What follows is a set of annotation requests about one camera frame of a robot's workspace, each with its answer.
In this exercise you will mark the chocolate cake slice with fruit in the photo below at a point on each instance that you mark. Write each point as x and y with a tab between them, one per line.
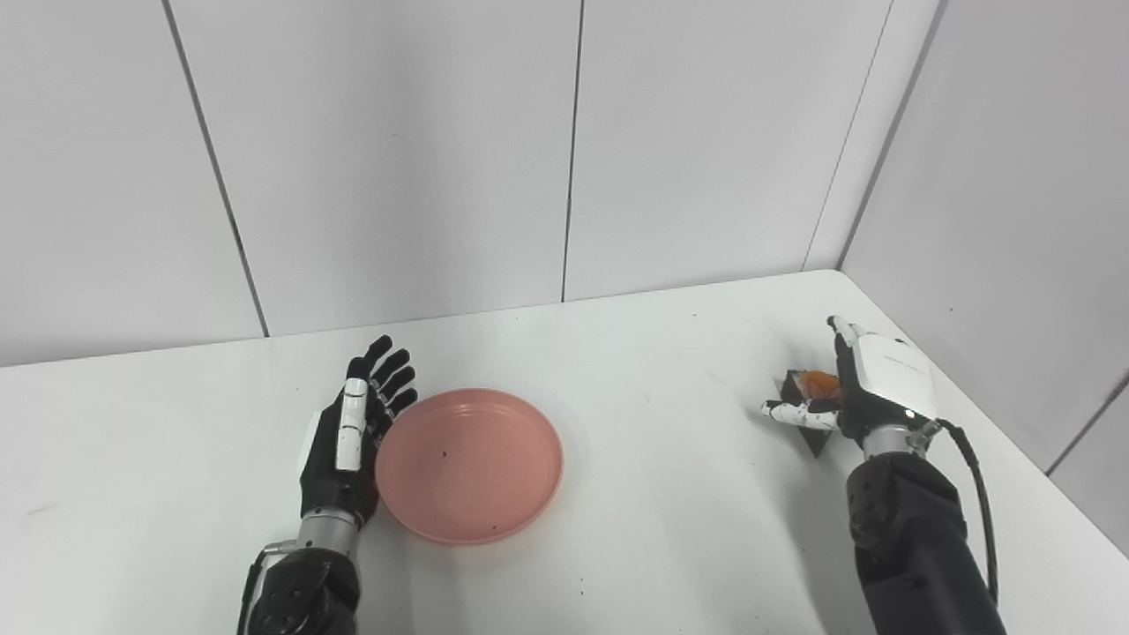
813	399

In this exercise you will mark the pink round plate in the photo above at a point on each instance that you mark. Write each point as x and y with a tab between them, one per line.
469	466

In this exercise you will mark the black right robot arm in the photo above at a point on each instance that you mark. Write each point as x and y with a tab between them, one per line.
913	538

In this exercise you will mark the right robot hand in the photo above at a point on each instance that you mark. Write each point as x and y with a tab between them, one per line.
873	388

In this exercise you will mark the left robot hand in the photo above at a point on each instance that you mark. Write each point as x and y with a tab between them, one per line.
340	459

